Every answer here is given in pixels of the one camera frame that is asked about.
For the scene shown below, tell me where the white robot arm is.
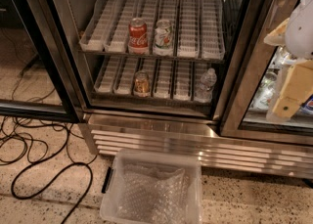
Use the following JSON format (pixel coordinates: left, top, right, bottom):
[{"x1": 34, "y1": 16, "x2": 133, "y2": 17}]
[{"x1": 263, "y1": 0, "x2": 313, "y2": 123}]

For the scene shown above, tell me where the blue pepsi can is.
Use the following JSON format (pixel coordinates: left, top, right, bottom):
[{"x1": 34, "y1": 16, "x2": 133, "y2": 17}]
[{"x1": 300, "y1": 95, "x2": 313, "y2": 115}]

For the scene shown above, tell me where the green white 7up can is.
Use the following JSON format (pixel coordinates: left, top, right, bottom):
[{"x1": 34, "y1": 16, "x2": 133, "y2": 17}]
[{"x1": 153, "y1": 20, "x2": 173, "y2": 56}]

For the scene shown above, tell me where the gold brown can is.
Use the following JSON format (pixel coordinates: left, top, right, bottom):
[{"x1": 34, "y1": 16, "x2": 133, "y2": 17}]
[{"x1": 134, "y1": 70, "x2": 150, "y2": 97}]

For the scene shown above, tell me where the clear plastic water bottle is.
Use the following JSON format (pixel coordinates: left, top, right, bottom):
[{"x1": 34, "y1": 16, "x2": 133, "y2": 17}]
[{"x1": 194, "y1": 67, "x2": 217, "y2": 103}]

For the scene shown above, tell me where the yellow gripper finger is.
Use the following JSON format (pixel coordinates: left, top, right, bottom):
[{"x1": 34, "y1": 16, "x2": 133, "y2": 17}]
[
  {"x1": 264, "y1": 19, "x2": 290, "y2": 46},
  {"x1": 273, "y1": 60, "x2": 313, "y2": 118}
]

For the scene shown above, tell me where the bottom wire shelf with trays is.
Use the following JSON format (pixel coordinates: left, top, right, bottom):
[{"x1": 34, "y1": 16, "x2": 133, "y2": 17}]
[{"x1": 95, "y1": 57, "x2": 210, "y2": 103}]

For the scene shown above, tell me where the open glass fridge door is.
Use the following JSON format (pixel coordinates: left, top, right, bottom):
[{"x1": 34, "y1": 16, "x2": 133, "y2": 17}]
[{"x1": 0, "y1": 0, "x2": 79, "y2": 123}]

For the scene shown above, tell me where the black floor cable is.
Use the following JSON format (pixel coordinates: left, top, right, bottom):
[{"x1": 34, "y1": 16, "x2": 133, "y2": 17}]
[{"x1": 0, "y1": 28, "x2": 98, "y2": 224}]

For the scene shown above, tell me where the clear plastic storage bin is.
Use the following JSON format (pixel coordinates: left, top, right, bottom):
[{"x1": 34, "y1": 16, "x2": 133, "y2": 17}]
[{"x1": 100, "y1": 149, "x2": 202, "y2": 224}]

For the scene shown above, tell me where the stainless steel fridge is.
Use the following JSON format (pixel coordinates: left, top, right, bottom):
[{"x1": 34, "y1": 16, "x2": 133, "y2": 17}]
[{"x1": 15, "y1": 0, "x2": 313, "y2": 178}]

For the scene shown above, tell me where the middle wire shelf with trays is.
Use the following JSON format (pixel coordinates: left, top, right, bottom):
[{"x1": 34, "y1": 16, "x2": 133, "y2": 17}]
[{"x1": 79, "y1": 0, "x2": 225, "y2": 60}]

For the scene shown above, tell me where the wire shelf with trays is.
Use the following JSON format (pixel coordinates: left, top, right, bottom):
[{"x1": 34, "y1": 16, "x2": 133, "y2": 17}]
[
  {"x1": 79, "y1": 0, "x2": 225, "y2": 60},
  {"x1": 95, "y1": 57, "x2": 210, "y2": 103}
]

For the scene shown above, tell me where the white green can right compartment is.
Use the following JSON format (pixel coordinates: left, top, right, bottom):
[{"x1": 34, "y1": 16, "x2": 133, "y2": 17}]
[{"x1": 253, "y1": 71, "x2": 277, "y2": 110}]

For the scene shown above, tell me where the red coca-cola can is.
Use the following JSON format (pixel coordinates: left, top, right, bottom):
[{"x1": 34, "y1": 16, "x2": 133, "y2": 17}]
[{"x1": 128, "y1": 18, "x2": 148, "y2": 54}]

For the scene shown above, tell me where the bubble wrap sheet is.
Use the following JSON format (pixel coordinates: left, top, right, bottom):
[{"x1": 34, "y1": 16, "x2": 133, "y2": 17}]
[{"x1": 117, "y1": 164, "x2": 189, "y2": 224}]

